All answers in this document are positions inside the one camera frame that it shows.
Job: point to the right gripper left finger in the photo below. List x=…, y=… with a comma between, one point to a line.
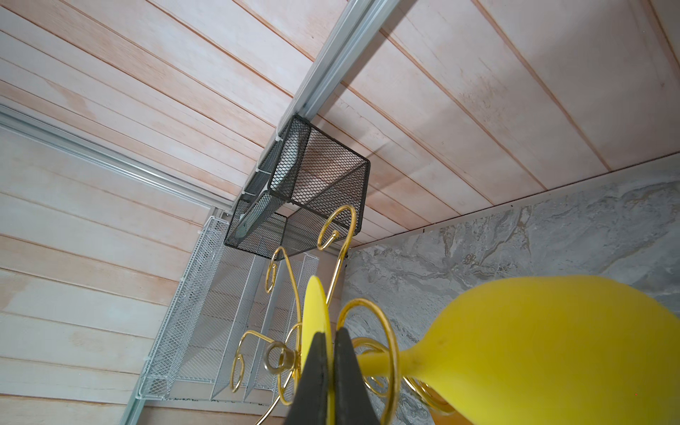
x=311, y=402

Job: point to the yellow wine glass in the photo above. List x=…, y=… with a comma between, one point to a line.
x=553, y=350

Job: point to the black mesh basket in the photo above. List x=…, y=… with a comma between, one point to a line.
x=305, y=179

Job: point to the white wire mesh shelf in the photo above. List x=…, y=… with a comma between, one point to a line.
x=200, y=353

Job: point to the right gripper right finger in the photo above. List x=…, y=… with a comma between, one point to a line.
x=352, y=404

